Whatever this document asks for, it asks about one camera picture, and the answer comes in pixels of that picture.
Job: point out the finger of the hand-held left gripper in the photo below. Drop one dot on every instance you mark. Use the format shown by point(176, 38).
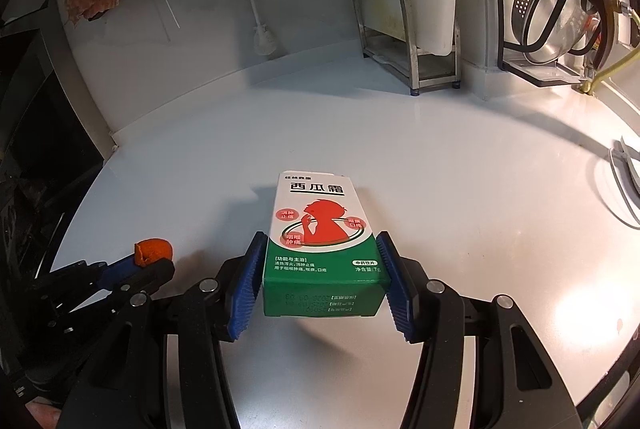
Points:
point(115, 268)
point(145, 276)

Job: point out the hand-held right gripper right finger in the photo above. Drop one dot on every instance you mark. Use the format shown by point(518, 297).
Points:
point(395, 289)

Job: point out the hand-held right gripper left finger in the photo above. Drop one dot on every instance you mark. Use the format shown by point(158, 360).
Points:
point(247, 284)

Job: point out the orange peel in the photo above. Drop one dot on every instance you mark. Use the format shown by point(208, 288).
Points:
point(152, 250)

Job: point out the green and white medicine box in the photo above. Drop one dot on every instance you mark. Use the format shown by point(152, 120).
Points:
point(325, 259)

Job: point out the dark appliance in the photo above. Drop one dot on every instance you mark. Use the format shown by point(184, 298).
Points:
point(40, 159)

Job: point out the metal cutting board rack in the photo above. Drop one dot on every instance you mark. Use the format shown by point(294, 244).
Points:
point(412, 49)

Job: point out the white stand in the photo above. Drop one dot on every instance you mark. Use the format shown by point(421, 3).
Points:
point(627, 159)

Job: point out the white bottle brush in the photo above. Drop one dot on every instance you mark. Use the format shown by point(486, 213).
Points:
point(255, 9)

